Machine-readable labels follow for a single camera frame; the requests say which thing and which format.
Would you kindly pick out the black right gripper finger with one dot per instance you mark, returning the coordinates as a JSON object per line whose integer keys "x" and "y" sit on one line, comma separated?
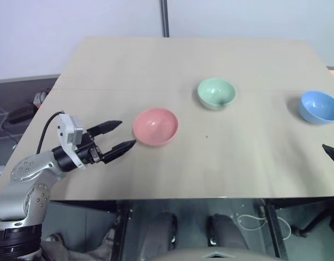
{"x": 333, "y": 155}

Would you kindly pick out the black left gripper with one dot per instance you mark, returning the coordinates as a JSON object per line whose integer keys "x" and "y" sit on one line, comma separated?
{"x": 88, "y": 152}

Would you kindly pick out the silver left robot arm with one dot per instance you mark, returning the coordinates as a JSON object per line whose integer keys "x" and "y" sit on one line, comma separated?
{"x": 20, "y": 169}

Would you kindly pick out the red bowl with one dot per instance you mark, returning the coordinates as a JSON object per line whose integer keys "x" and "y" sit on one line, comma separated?
{"x": 156, "y": 127}

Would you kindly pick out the blue bowl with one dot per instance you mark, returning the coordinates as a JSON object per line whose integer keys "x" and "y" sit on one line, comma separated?
{"x": 318, "y": 107}

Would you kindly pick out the black chair base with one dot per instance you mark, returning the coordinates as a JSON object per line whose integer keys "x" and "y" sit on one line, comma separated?
{"x": 316, "y": 220}

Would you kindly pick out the red and white item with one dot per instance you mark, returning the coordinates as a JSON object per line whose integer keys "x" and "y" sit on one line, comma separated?
{"x": 40, "y": 98}

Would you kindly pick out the black box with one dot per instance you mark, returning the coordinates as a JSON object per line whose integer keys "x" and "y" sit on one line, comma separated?
{"x": 21, "y": 114}

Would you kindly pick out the green bowl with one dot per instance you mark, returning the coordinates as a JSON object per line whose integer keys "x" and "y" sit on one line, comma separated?
{"x": 216, "y": 92}

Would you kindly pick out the grey metal pole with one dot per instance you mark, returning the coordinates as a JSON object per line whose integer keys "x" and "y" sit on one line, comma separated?
{"x": 164, "y": 16}

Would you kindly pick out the grey robot torso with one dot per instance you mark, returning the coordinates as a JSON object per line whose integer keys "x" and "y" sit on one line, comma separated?
{"x": 215, "y": 254}

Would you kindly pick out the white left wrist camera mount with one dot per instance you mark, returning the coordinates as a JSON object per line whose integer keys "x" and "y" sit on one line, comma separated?
{"x": 66, "y": 127}

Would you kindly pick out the black table frame leg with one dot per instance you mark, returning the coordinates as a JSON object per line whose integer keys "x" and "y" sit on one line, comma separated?
{"x": 272, "y": 228}
{"x": 124, "y": 228}

